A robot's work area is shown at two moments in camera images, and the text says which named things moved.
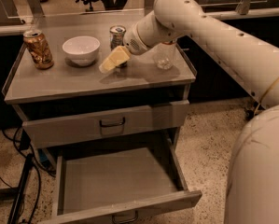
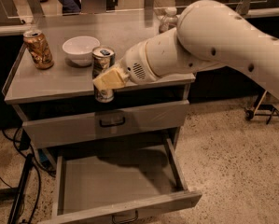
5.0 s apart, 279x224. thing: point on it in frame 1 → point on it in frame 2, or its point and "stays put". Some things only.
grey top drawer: x=160 y=118 stays put
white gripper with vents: x=132 y=40 → x=135 y=63
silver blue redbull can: x=117 y=35 → x=103 y=60
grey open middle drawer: x=121 y=179 stays put
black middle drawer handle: x=125 y=221 stays put
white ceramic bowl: x=81 y=50 stays put
